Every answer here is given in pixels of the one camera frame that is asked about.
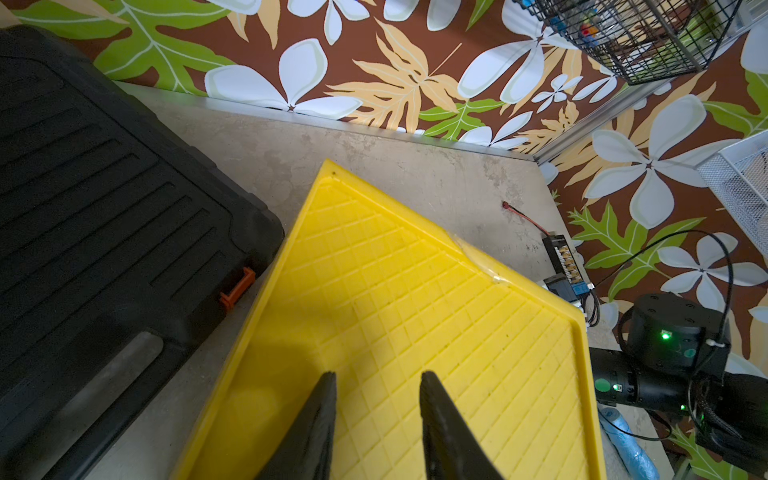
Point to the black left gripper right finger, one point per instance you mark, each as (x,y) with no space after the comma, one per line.
(450,449)

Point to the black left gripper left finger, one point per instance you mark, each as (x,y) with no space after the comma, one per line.
(306,450)

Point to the yellow plastic drawer cabinet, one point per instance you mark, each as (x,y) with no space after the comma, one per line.
(367,289)

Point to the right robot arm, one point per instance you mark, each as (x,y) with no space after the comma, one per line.
(672,358)

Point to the blue trash bag roll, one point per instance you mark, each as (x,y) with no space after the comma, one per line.
(636,461)

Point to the black plastic tool case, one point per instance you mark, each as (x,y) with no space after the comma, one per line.
(111,226)

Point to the white mesh basket right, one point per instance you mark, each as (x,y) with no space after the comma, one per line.
(737,175)

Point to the black wire basket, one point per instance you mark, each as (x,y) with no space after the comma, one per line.
(641,41)

